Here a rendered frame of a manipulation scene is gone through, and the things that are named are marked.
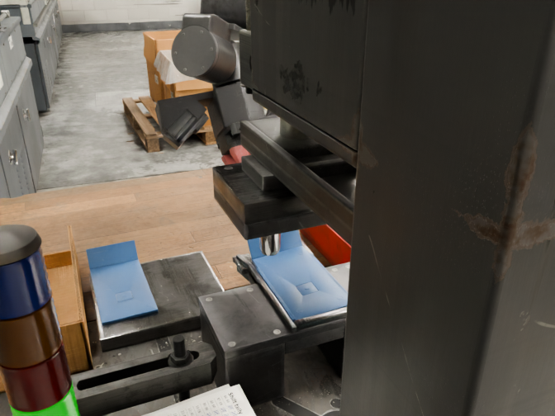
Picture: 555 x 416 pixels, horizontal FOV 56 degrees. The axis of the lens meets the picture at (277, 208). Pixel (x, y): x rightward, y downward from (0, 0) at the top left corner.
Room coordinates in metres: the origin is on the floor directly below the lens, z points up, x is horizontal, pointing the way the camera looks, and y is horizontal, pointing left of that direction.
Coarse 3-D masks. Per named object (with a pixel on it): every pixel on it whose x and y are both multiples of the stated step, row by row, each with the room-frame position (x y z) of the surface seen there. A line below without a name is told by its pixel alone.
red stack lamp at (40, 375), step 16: (64, 352) 0.26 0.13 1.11; (0, 368) 0.24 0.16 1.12; (16, 368) 0.23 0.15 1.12; (32, 368) 0.24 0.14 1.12; (48, 368) 0.24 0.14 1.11; (64, 368) 0.25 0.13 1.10; (16, 384) 0.23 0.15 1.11; (32, 384) 0.23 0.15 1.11; (48, 384) 0.24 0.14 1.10; (64, 384) 0.25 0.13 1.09; (16, 400) 0.23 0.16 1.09; (32, 400) 0.23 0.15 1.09; (48, 400) 0.24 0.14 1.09
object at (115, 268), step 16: (96, 256) 0.66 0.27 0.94; (112, 256) 0.67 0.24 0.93; (128, 256) 0.67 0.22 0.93; (96, 272) 0.64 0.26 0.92; (112, 272) 0.64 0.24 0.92; (128, 272) 0.64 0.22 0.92; (96, 288) 0.60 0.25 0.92; (112, 288) 0.60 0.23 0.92; (128, 288) 0.60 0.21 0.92; (144, 288) 0.60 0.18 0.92; (112, 304) 0.56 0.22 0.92; (128, 304) 0.56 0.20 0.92; (144, 304) 0.56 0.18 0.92; (112, 320) 0.53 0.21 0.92
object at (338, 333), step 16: (208, 336) 0.46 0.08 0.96; (320, 336) 0.44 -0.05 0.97; (336, 336) 0.45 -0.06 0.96; (256, 352) 0.41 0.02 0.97; (272, 352) 0.42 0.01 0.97; (288, 352) 0.43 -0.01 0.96; (336, 352) 0.47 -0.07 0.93; (224, 368) 0.41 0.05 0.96; (240, 368) 0.41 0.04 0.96; (256, 368) 0.41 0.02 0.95; (272, 368) 0.42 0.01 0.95; (336, 368) 0.46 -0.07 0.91; (224, 384) 0.41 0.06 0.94; (240, 384) 0.41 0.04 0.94; (256, 384) 0.41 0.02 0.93; (272, 384) 0.42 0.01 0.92; (256, 400) 0.41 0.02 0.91
